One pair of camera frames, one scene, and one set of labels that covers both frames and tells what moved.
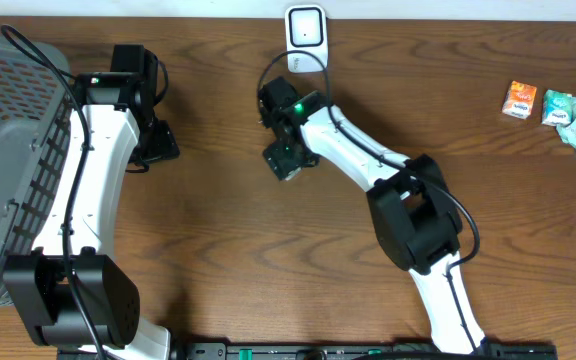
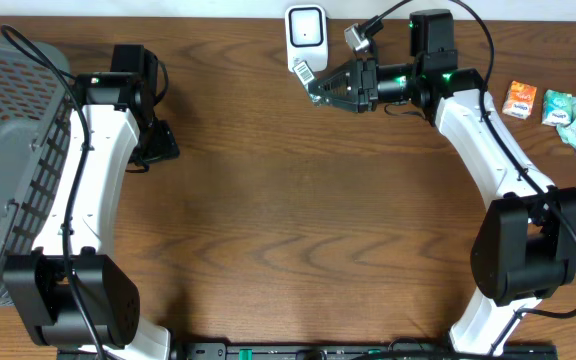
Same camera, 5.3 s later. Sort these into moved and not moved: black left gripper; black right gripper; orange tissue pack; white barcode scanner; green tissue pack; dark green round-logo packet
Moved: dark green round-logo packet; black right gripper
Not moved: black left gripper; orange tissue pack; white barcode scanner; green tissue pack
